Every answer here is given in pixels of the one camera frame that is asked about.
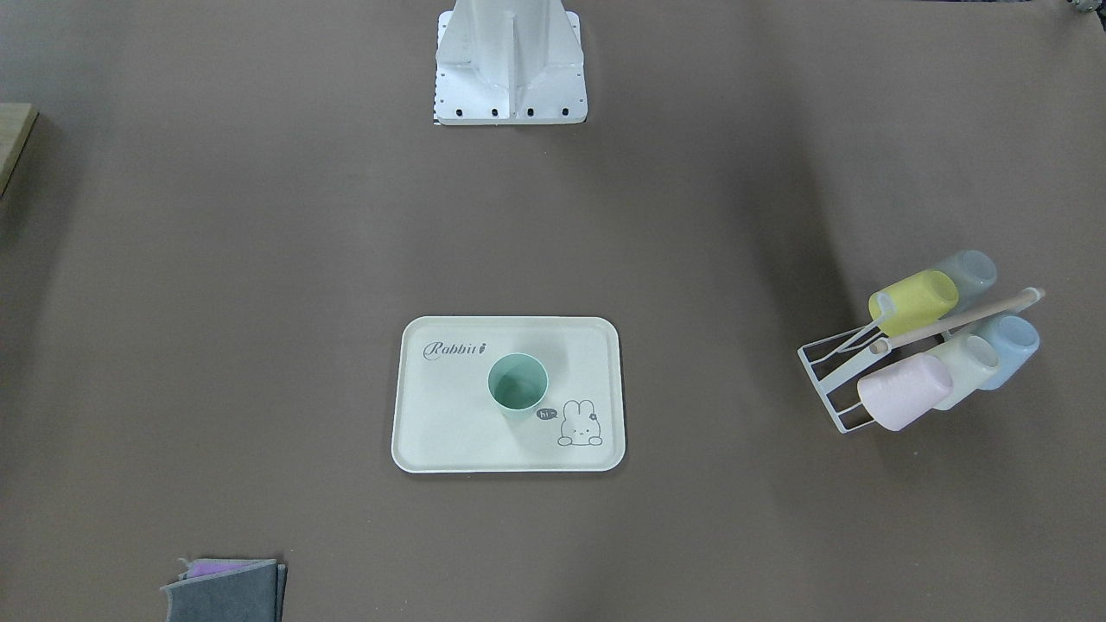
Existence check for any folded grey cloth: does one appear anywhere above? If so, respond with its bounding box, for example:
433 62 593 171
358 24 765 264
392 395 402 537
161 558 286 621

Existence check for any cream rabbit tray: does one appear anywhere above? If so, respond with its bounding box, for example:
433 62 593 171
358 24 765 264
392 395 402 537
392 317 626 473

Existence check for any wooden rack handle rod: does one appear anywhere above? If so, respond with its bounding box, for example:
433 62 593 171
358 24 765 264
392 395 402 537
868 287 1046 355

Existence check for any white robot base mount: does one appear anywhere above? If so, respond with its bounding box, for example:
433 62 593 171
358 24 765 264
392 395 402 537
432 1 588 126

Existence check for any green plastic cup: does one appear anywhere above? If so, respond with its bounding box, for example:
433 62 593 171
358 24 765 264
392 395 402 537
486 352 550 418

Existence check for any light blue plastic cup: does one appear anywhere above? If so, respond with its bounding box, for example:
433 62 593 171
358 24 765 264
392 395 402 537
973 314 1040 390

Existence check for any wooden cutting board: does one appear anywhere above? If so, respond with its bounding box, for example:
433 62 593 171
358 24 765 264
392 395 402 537
1 103 39 197

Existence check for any pink plastic cup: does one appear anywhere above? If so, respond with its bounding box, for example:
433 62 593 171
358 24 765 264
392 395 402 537
857 352 953 432

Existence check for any grey plastic cup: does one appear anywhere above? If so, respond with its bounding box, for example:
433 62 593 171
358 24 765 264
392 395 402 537
932 251 998 301

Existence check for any white wire cup rack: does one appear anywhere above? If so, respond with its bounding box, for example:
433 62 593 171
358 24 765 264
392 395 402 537
797 294 908 434

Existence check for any pale cream plastic cup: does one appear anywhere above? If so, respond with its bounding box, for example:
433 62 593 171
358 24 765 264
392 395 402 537
927 331 1000 412

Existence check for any yellow plastic cup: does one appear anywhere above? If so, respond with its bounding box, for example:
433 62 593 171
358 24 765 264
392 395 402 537
868 269 959 336

